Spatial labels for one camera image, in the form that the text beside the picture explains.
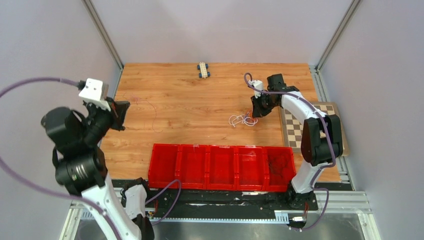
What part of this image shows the orange blue cable bundle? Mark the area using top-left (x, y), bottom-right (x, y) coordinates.
top-left (243, 111), bottom-right (259, 124)

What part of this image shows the thin pink cable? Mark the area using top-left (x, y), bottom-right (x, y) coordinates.
top-left (122, 93), bottom-right (164, 133)

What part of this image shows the white cable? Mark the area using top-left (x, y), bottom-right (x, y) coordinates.
top-left (228, 113), bottom-right (259, 129)

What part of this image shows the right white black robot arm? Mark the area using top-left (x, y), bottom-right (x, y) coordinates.
top-left (243, 72), bottom-right (344, 209)

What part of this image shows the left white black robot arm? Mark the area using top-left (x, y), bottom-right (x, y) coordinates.
top-left (40, 99), bottom-right (155, 240)

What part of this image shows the wooden chessboard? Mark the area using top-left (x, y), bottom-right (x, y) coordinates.
top-left (279, 101), bottom-right (341, 153)

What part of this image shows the red bin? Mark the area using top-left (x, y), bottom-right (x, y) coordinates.
top-left (147, 143), bottom-right (179, 189)
top-left (265, 146), bottom-right (296, 192)
top-left (207, 145), bottom-right (236, 191)
top-left (237, 146), bottom-right (266, 191)
top-left (179, 144), bottom-right (208, 190)

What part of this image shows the red bin rightmost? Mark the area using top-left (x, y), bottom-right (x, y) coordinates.
top-left (265, 146), bottom-right (296, 192)

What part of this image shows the red bin middle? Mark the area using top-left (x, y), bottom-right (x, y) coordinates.
top-left (207, 145), bottom-right (236, 191)

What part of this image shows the white blue toy car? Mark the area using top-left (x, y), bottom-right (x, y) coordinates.
top-left (197, 62), bottom-right (210, 79)

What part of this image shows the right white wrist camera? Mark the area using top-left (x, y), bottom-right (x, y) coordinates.
top-left (248, 80), bottom-right (264, 99)

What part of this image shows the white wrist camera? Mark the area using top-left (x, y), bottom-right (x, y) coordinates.
top-left (248, 80), bottom-right (264, 99)
top-left (78, 78), bottom-right (111, 112)

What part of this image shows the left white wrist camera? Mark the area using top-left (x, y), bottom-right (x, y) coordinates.
top-left (78, 78), bottom-right (111, 112)

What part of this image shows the left purple robot hose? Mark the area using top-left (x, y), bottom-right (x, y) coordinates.
top-left (0, 77), bottom-right (182, 240)

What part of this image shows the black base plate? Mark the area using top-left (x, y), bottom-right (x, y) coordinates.
top-left (119, 178), bottom-right (320, 220)

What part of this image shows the white slotted cable duct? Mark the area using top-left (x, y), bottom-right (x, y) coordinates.
top-left (80, 210), bottom-right (290, 223)

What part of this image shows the aluminium frame rail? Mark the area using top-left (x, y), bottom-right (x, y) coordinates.
top-left (69, 190), bottom-right (373, 214)

